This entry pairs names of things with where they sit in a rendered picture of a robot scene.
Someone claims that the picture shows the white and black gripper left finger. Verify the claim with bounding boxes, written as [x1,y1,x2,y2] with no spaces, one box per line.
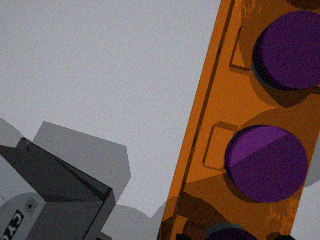
[176,234,191,240]

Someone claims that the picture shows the grey key housing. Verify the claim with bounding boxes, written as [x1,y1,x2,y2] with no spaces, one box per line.
[0,137,112,240]

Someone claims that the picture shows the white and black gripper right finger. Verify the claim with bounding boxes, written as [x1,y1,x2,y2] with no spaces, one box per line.
[274,235,295,240]

